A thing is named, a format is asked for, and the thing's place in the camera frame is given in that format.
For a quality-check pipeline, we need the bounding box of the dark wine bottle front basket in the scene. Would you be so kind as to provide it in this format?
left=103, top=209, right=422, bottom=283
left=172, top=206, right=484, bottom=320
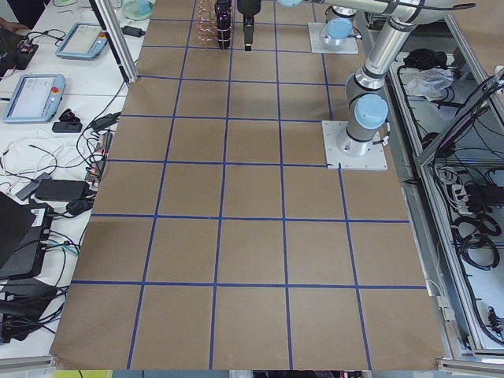
left=216, top=11, right=232, bottom=50

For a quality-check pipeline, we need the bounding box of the black laptop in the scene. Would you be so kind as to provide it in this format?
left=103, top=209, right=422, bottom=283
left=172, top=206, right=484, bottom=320
left=1, top=194, right=53, bottom=280

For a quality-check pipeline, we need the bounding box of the dark wine bottle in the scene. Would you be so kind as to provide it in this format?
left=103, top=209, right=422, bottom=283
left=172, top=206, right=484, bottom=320
left=214, top=0, right=232, bottom=17

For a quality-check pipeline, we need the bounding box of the crumpled white cloth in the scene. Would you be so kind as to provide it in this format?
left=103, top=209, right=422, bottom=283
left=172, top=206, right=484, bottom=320
left=405, top=68, right=454, bottom=101

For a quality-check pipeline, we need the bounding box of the teach pendant near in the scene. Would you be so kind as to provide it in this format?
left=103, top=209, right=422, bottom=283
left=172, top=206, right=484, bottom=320
left=2, top=74, right=66, bottom=124

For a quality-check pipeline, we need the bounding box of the black power brick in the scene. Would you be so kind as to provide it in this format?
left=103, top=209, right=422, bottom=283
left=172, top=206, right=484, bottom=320
left=35, top=179, right=89, bottom=202

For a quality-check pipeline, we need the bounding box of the copper wire wine basket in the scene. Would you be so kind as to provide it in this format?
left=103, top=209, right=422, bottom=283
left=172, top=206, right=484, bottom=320
left=196, top=1, right=232, bottom=48

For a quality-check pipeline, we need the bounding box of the green glass plate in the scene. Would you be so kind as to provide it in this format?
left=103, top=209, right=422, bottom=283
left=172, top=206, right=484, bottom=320
left=121, top=0, right=154, bottom=21

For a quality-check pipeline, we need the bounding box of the black power adapter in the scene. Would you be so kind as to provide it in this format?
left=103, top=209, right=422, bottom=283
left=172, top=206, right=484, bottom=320
left=121, top=25, right=145, bottom=38

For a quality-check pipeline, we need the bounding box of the teach pendant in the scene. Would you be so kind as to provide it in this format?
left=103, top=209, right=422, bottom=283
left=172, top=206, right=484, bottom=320
left=2, top=74, right=66, bottom=124
left=55, top=23, right=107, bottom=61

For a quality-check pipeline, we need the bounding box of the aluminium frame post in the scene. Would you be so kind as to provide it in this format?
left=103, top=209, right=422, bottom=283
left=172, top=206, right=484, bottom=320
left=89, top=0, right=138, bottom=84

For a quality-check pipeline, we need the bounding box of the black webcam on stand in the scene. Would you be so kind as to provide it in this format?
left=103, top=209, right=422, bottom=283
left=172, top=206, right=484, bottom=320
left=52, top=108, right=83, bottom=133

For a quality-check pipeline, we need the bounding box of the teach pendant far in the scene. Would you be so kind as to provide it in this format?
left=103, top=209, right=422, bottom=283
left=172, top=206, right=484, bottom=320
left=55, top=23, right=107, bottom=61

